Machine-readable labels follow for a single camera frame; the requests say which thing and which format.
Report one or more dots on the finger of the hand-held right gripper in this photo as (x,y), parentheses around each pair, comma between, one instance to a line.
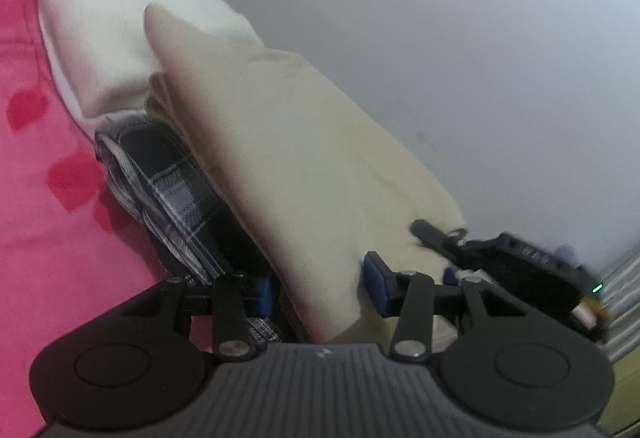
(450,275)
(434,235)

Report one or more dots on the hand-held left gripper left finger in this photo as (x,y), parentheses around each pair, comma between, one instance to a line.
(264,294)

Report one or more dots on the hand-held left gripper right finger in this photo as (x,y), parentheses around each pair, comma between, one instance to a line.
(374,279)

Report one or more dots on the beige pants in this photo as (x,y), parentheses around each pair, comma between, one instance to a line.
(300,158)

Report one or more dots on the grey striped cloth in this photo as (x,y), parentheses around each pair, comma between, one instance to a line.
(622,303)

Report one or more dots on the black and white checked cloth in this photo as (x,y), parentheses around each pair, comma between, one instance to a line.
(170,203)

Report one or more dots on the pink floral blanket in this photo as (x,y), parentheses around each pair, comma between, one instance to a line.
(55,193)

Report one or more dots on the white folded cloth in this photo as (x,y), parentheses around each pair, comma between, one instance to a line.
(130,28)

